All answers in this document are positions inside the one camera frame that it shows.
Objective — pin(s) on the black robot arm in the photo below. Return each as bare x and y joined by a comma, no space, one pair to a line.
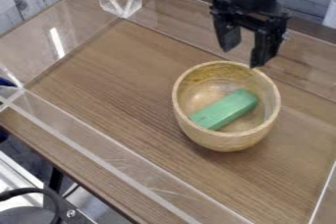
262,16

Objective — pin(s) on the green rectangular block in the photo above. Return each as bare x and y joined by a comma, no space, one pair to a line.
226,110

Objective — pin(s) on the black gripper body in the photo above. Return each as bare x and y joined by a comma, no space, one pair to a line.
255,15

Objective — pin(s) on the brown wooden bowl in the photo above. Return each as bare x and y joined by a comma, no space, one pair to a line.
205,84

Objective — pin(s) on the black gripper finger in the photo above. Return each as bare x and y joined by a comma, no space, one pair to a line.
269,40
227,32

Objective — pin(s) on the metal bracket with screw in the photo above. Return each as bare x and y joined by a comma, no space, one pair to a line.
71,215

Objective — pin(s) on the black metal table leg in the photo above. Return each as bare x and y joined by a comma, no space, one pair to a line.
55,180

